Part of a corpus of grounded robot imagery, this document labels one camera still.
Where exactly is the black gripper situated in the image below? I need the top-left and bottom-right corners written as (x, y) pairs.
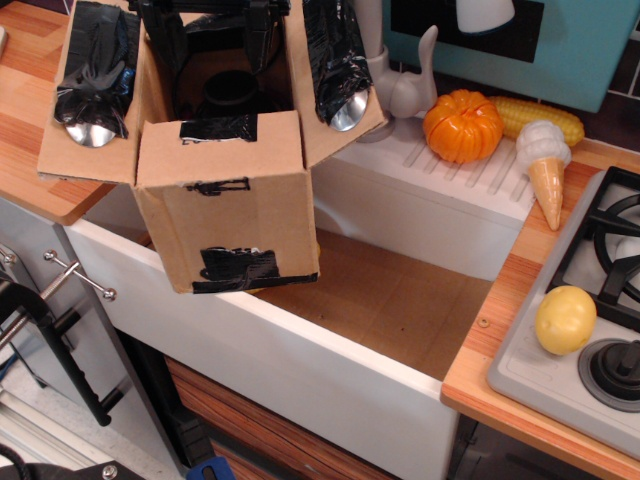
top-left (128, 0), bottom-right (291, 74)

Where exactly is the cardboard box with black tape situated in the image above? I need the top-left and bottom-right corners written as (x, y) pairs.
top-left (37, 2), bottom-right (385, 293)

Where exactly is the metal pot inside box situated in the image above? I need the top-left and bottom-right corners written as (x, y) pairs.
top-left (196, 70), bottom-right (279, 118)

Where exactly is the metal spoon taped right flap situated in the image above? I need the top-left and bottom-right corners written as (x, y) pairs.
top-left (329, 90), bottom-right (369, 132)

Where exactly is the metal spoon taped flap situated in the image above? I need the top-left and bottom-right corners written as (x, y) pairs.
top-left (65, 123), bottom-right (116, 148)
top-left (329, 90), bottom-right (369, 132)

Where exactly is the metal spoon taped left flap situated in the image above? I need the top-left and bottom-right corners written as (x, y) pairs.
top-left (65, 123), bottom-right (116, 148)

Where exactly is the grey toy faucet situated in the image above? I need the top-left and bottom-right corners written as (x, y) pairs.
top-left (353, 0), bottom-right (439, 143)

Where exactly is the white toy sink basin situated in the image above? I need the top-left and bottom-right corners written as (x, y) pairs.
top-left (67, 121), bottom-right (534, 479)

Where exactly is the white cup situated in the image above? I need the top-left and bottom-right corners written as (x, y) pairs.
top-left (455, 0), bottom-right (515, 34)

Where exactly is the orange toy pumpkin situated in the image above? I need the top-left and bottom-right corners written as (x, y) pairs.
top-left (422, 89), bottom-right (504, 164)

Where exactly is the yellow toy corn cob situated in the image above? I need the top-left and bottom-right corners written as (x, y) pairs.
top-left (489, 96), bottom-right (585, 147)

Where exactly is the black metal clamp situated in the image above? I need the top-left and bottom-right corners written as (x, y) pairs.
top-left (1, 249), bottom-right (124, 427)

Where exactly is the toy ice cream cone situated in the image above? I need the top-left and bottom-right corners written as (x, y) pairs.
top-left (516, 121), bottom-right (572, 231)

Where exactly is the teal toy oven panel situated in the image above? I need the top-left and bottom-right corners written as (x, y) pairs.
top-left (382, 1), bottom-right (639, 112)

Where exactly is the black burner grate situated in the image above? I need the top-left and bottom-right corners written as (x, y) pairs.
top-left (547, 167), bottom-right (639, 332)

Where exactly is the yellow toy potato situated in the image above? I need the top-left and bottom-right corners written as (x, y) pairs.
top-left (535, 286), bottom-right (597, 356)

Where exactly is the black stove knob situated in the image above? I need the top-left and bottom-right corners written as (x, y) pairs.
top-left (578, 338), bottom-right (639, 413)

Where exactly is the grey toy stove top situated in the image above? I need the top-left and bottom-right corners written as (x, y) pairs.
top-left (488, 180), bottom-right (639, 458)

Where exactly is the blue black clamp handle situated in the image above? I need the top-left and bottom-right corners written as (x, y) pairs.
top-left (175, 420), bottom-right (236, 480)

